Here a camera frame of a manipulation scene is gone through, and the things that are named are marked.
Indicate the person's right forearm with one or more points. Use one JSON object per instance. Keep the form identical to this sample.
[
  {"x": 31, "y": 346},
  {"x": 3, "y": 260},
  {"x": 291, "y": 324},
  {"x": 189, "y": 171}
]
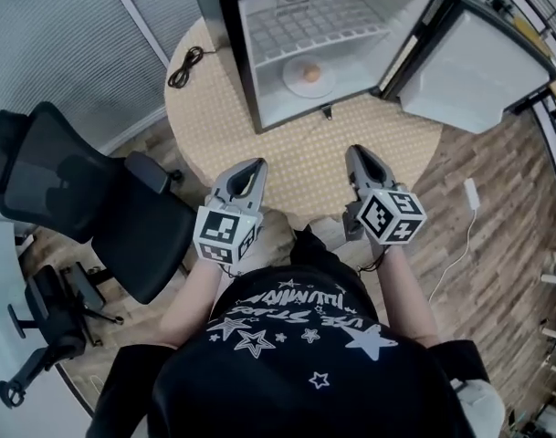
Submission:
[{"x": 410, "y": 299}]

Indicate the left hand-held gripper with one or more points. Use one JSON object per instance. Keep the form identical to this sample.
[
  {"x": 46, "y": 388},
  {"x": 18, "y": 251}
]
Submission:
[{"x": 220, "y": 228}]

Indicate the black chair with wheeled base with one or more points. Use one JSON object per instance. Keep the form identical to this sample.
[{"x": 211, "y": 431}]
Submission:
[{"x": 54, "y": 326}]

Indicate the round beige dotted table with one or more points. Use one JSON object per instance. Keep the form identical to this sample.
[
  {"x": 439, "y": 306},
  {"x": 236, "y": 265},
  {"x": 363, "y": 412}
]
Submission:
[{"x": 305, "y": 162}]

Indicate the person's left forearm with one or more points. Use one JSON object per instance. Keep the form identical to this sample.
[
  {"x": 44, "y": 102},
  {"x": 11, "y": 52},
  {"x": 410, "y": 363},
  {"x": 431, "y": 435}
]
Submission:
[{"x": 191, "y": 304}]

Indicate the grey window blinds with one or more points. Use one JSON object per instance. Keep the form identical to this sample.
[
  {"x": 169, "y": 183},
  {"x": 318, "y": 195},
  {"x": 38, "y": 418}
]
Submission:
[{"x": 67, "y": 48}]

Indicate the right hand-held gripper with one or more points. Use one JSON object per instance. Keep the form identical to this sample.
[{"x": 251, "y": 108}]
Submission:
[{"x": 391, "y": 217}]

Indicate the white round plate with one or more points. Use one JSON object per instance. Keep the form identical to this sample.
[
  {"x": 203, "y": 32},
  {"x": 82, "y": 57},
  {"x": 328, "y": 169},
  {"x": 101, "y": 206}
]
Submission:
[{"x": 300, "y": 87}]

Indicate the black star print shirt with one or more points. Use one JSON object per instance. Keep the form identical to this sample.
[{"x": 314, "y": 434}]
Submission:
[{"x": 282, "y": 381}]

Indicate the brown egg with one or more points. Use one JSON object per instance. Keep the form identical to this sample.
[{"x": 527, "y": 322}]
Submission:
[{"x": 310, "y": 73}]

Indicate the black mini fridge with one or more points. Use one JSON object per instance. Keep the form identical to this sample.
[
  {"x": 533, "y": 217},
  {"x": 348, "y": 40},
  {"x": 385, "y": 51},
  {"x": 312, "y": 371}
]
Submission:
[{"x": 464, "y": 80}]

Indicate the black mesh office chair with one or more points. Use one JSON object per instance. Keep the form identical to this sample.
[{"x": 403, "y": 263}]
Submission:
[{"x": 131, "y": 235}]

